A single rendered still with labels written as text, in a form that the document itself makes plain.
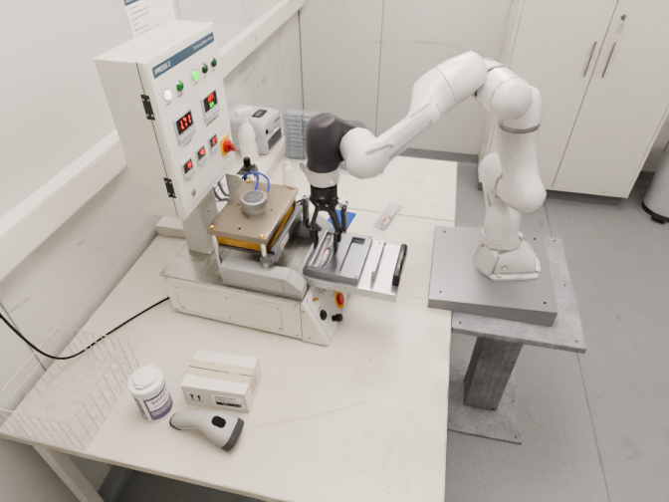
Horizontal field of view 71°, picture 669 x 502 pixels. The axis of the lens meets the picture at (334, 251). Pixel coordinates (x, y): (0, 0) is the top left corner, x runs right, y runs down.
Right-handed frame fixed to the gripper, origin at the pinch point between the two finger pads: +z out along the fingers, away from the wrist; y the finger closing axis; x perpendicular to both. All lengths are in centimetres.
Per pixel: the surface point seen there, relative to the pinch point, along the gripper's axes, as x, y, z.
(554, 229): 172, 105, 105
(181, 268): -13.4, -43.0, 9.2
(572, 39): 205, 89, -4
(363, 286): -10.3, 14.0, 6.1
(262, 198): -0.4, -18.7, -12.0
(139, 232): 12, -78, 21
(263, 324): -17.2, -16.1, 23.3
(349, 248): 3.7, 6.5, 5.0
